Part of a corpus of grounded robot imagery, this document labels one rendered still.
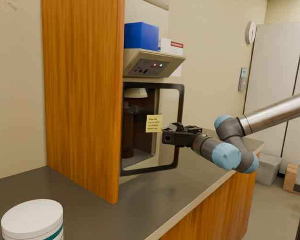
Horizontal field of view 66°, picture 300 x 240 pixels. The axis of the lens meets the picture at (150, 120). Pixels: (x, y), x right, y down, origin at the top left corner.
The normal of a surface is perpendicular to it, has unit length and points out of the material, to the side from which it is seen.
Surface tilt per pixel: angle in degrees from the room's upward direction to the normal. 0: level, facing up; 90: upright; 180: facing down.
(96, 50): 90
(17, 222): 0
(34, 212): 0
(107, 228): 0
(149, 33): 90
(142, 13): 90
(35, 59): 90
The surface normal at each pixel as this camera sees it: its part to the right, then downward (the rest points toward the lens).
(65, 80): -0.63, 0.12
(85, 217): 0.06, -0.98
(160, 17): 0.77, 0.18
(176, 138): -0.07, 0.18
